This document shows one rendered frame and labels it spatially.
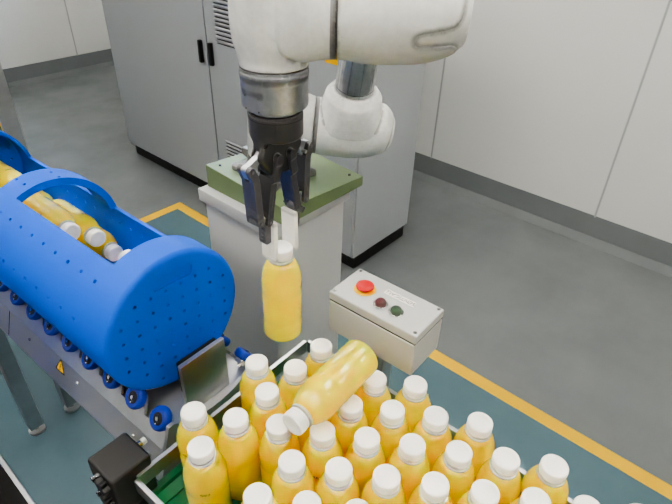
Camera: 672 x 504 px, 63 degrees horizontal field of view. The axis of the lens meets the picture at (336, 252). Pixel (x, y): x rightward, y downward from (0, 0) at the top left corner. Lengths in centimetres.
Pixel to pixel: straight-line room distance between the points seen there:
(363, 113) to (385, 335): 63
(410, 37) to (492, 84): 292
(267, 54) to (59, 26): 585
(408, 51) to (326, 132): 80
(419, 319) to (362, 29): 55
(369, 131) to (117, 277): 78
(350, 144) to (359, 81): 18
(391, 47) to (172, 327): 63
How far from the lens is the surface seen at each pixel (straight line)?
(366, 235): 292
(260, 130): 74
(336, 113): 143
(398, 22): 67
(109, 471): 97
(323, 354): 97
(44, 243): 113
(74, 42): 657
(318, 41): 68
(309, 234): 159
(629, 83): 330
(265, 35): 68
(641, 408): 264
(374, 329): 103
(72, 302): 103
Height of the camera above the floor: 177
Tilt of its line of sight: 35 degrees down
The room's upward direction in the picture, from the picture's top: 2 degrees clockwise
